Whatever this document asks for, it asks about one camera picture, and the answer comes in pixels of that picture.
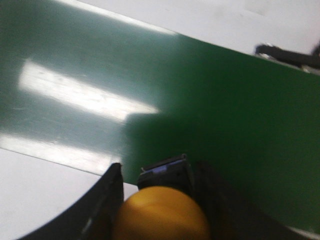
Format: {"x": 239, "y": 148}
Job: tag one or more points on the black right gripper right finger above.
{"x": 231, "y": 216}

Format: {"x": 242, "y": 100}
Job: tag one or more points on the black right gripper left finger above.
{"x": 92, "y": 216}

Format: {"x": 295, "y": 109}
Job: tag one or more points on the yellow mushroom push button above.
{"x": 164, "y": 207}

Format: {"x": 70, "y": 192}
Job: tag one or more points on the green conveyor belt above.
{"x": 82, "y": 88}

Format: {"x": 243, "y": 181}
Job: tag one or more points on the aluminium conveyor frame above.
{"x": 309, "y": 63}

